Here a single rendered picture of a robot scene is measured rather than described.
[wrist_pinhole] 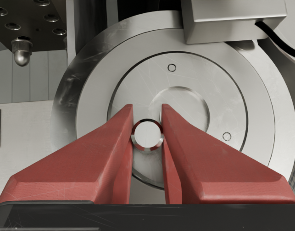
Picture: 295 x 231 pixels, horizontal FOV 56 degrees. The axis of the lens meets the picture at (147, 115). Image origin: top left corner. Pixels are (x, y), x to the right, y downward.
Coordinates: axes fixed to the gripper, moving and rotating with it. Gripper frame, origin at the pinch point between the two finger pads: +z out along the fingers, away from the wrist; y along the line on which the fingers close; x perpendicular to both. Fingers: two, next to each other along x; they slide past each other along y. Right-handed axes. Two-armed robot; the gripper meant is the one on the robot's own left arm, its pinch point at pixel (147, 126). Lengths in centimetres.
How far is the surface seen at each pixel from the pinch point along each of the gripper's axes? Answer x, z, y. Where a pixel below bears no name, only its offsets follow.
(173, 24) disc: -1.9, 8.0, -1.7
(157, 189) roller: 4.5, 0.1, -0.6
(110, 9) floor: 54, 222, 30
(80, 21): -1.3, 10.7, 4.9
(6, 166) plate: 27.5, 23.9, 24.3
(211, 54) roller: -0.8, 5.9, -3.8
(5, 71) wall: 117, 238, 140
